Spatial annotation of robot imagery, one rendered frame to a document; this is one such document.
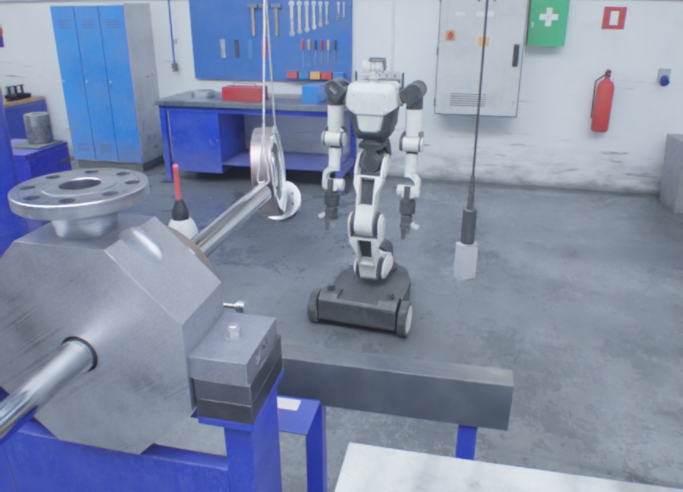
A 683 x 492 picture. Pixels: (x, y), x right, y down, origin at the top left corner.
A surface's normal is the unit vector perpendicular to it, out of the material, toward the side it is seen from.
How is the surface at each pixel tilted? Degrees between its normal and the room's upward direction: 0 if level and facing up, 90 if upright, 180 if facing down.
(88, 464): 90
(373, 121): 90
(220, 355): 0
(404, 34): 90
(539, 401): 0
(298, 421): 0
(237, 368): 90
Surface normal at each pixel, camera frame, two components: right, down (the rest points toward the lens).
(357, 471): 0.00, -0.93
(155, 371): -0.22, 0.36
